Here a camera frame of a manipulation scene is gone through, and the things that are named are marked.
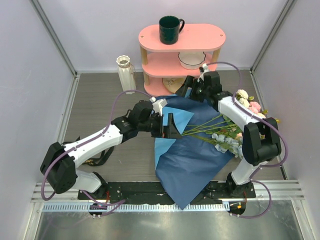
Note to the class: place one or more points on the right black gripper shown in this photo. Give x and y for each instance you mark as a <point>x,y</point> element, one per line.
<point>190,81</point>

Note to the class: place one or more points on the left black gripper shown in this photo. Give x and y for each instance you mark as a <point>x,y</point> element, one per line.
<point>172,132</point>

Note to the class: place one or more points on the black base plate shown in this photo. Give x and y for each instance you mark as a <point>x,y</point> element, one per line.
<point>152,193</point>

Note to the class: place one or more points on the white slotted cable duct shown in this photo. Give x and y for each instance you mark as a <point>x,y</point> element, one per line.
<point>126,208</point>

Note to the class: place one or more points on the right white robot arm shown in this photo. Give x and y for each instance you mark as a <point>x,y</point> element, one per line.
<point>244,171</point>

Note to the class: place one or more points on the white scalloped bowl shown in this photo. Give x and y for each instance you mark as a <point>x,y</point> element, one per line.
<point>191,60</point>

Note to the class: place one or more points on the pink three-tier shelf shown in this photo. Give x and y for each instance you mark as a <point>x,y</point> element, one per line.
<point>161,47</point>

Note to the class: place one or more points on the black ribbon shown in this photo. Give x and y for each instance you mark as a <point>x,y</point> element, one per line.
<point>100,160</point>

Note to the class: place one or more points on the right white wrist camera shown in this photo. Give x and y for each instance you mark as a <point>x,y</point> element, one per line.
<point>203,69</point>

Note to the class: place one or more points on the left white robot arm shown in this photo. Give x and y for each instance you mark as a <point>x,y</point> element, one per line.
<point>61,162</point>

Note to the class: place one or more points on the artificial flower bunch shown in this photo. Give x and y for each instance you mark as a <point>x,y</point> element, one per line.
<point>230,130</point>

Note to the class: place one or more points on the white ribbed ceramic vase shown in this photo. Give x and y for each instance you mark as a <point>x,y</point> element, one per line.
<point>126,74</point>

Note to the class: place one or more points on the dark green mug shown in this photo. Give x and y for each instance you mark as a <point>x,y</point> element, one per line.
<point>170,28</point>

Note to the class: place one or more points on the blue wrapping paper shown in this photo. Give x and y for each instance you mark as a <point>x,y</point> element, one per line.
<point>185,166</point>

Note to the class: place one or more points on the floral round plate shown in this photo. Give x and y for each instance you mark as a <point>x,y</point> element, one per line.
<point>173,84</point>

